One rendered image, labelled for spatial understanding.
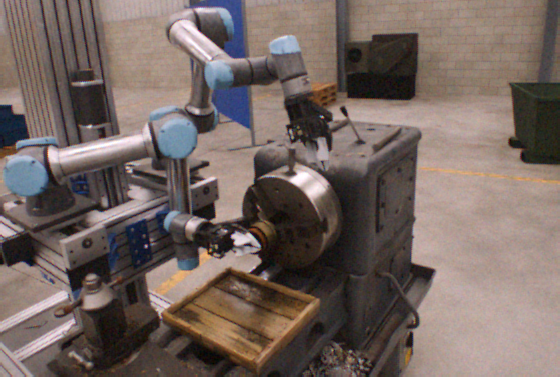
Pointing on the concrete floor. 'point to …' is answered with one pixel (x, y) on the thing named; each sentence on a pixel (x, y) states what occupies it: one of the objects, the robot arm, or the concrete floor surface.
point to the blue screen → (237, 105)
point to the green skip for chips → (536, 121)
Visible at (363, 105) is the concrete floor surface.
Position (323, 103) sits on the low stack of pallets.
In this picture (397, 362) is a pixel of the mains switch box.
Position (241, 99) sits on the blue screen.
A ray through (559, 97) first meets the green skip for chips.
